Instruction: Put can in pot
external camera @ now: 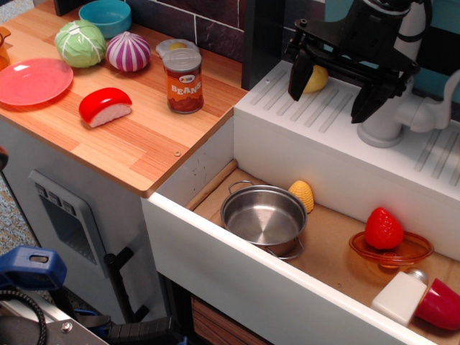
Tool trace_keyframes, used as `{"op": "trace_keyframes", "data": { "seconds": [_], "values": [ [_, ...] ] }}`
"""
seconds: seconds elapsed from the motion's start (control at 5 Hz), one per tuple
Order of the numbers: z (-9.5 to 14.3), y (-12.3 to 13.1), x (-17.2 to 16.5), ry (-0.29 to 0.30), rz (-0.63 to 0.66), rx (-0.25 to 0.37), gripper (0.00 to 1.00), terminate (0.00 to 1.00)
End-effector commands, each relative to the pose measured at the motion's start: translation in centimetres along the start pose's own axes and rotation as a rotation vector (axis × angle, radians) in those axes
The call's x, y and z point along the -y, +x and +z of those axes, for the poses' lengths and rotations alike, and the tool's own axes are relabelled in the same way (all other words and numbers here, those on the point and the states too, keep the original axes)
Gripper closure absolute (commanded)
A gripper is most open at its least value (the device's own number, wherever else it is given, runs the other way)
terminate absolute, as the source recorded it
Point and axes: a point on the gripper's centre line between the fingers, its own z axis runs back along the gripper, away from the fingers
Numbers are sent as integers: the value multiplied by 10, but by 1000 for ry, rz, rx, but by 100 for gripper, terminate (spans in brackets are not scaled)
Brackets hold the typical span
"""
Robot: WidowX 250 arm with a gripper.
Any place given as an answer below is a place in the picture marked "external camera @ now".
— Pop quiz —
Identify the red toy strawberry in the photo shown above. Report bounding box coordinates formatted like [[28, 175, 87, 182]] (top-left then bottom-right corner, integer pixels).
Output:
[[364, 207, 404, 249]]

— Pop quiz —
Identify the yellow toy corn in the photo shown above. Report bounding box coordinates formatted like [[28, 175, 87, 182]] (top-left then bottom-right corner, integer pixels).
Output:
[[288, 180, 315, 213]]

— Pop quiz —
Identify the red white toy sushi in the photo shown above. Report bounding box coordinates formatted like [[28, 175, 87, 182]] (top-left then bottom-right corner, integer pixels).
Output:
[[78, 88, 132, 128]]

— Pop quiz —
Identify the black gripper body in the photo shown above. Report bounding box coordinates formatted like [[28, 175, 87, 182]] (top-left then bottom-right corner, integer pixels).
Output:
[[286, 1, 420, 86]]

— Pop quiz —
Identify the black braided cable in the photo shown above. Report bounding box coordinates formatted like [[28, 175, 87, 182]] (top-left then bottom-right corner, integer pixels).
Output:
[[0, 289, 47, 345]]

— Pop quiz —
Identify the green toy cabbage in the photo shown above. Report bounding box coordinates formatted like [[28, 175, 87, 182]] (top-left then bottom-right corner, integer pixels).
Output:
[[55, 19, 106, 68]]

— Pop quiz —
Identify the orange beans can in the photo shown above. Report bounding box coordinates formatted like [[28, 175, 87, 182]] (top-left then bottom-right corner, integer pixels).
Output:
[[162, 48, 204, 114]]

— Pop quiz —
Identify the teal plastic bowl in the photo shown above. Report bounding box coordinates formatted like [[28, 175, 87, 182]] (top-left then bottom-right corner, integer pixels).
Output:
[[78, 0, 132, 39]]

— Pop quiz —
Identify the white salt shaker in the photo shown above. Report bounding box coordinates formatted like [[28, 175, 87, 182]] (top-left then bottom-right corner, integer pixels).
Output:
[[371, 267, 428, 326]]

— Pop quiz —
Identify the yellow toy potato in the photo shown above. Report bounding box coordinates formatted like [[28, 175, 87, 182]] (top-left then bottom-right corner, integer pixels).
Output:
[[303, 65, 328, 93]]

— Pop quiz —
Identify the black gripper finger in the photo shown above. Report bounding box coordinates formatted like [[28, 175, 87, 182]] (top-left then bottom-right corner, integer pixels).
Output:
[[351, 75, 399, 124], [288, 49, 314, 101]]

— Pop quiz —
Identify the grey toy faucet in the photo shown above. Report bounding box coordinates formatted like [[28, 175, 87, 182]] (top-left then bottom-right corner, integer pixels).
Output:
[[357, 1, 459, 148]]

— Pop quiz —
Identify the toy fried egg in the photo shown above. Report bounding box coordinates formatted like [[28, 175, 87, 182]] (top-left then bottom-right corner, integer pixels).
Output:
[[155, 39, 200, 58]]

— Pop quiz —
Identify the black oven door handle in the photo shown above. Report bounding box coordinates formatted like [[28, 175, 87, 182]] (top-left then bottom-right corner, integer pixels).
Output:
[[103, 247, 149, 323]]

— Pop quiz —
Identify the pink plastic plate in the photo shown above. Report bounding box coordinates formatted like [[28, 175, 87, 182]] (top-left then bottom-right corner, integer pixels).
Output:
[[1, 58, 73, 106]]

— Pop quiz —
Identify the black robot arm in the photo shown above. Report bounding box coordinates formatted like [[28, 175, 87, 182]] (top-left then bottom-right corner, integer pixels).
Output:
[[286, 1, 424, 123]]

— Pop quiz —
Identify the red plastic cup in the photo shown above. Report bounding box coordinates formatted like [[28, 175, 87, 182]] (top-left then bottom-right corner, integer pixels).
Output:
[[415, 279, 459, 331]]

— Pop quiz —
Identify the stainless steel pot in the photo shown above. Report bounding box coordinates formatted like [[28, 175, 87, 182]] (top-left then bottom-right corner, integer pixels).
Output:
[[220, 180, 308, 261]]

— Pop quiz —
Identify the aluminium frame plate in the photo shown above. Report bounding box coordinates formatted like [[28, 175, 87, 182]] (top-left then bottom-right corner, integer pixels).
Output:
[[1, 290, 106, 344]]

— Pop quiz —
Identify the wooden drawer front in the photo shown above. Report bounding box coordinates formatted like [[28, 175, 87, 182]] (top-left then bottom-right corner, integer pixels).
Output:
[[191, 295, 270, 345]]

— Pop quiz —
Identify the orange transparent cup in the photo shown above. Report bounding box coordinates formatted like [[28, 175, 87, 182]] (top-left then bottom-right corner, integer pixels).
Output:
[[0, 27, 11, 70]]

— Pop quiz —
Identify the orange transparent dish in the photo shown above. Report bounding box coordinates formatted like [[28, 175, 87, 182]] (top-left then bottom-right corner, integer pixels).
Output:
[[349, 232, 434, 268]]

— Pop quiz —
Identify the purple striped toy onion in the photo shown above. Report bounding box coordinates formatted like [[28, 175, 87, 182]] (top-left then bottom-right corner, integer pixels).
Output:
[[106, 32, 151, 72]]

